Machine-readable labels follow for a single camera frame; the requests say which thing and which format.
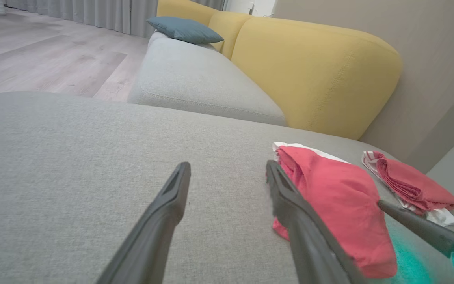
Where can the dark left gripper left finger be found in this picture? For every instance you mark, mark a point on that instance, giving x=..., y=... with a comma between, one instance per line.
x=152, y=236

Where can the yellow sofa backrest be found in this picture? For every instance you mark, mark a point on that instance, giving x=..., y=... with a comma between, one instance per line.
x=313, y=75
x=229, y=31
x=183, y=8

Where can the red Bulls 23 jersey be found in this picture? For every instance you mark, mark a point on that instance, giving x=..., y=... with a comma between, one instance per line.
x=412, y=181

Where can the grey curtain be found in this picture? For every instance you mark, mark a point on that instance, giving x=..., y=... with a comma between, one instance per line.
x=93, y=12

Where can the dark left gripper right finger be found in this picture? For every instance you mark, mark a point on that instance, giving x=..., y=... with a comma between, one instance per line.
x=309, y=244

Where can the red shorts with white stripe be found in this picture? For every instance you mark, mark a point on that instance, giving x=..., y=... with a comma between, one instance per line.
x=341, y=197

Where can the long grey sofa seat cushion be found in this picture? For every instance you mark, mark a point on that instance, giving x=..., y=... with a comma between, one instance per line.
x=195, y=79

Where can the wide grey sofa seat cushion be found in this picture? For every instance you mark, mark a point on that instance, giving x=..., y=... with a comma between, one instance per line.
x=73, y=157

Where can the teal throw pillow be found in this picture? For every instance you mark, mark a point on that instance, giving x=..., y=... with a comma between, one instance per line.
x=187, y=29

